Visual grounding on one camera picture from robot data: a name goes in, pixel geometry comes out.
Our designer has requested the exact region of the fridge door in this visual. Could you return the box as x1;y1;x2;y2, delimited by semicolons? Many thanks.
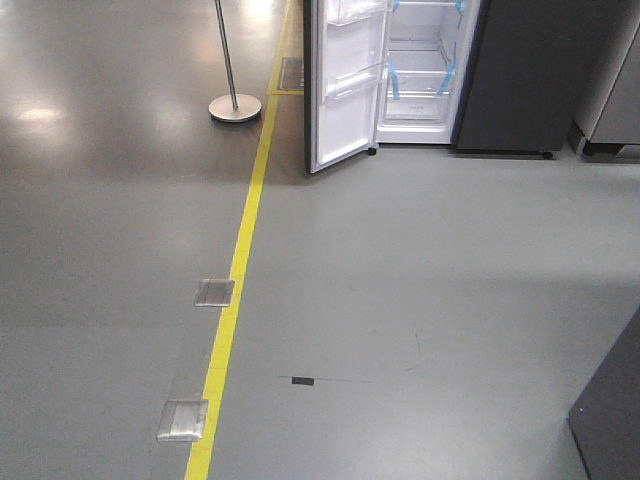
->
303;1;392;174

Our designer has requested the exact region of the dark grey fridge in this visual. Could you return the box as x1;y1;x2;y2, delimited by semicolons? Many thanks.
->
376;1;637;155

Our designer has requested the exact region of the metal floor socket plate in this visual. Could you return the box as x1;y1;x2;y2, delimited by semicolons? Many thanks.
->
194;279;235;307

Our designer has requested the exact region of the metal sign stand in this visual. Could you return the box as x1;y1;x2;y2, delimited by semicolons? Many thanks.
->
209;0;262;123

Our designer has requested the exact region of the clear door bin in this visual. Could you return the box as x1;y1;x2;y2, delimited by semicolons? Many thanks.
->
324;63;384;99
325;0;389;26

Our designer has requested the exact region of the dark floor sign sticker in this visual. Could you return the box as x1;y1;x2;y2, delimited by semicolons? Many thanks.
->
278;57;304;91

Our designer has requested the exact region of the clear upper door bin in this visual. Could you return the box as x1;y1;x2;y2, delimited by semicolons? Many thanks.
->
325;0;389;26

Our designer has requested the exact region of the grey cabinet island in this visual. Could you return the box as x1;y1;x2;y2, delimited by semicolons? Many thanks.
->
568;313;639;479

